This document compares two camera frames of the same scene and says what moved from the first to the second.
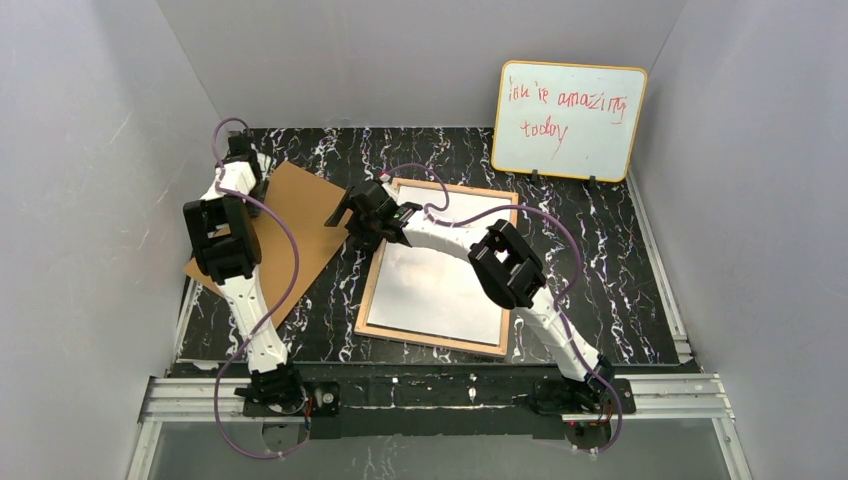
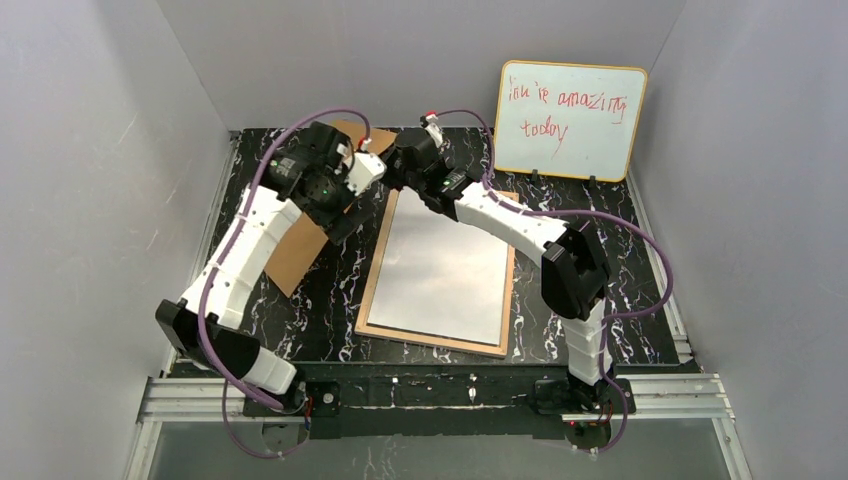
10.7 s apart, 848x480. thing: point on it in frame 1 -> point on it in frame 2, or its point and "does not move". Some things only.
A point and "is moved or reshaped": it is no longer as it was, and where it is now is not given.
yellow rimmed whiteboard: x=569 y=121 does not move
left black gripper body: x=242 y=153 -> x=348 y=221
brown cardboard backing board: x=299 y=204 is moved or reshaped
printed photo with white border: x=424 y=291 does not move
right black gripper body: x=361 y=214 -> x=403 y=162
